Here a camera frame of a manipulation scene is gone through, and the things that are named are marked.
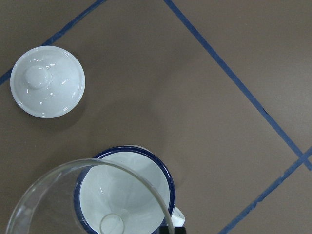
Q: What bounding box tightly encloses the white enamel cup blue rim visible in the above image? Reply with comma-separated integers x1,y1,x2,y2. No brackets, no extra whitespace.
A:
74,145,185,234

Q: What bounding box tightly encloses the clear glass funnel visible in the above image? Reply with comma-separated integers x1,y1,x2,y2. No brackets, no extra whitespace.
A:
6,159,175,234

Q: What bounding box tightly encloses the white cup lid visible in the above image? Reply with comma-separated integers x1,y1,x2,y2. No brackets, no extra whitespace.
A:
10,46,85,118

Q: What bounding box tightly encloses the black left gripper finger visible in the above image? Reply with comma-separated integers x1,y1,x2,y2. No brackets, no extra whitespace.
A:
160,226,187,234

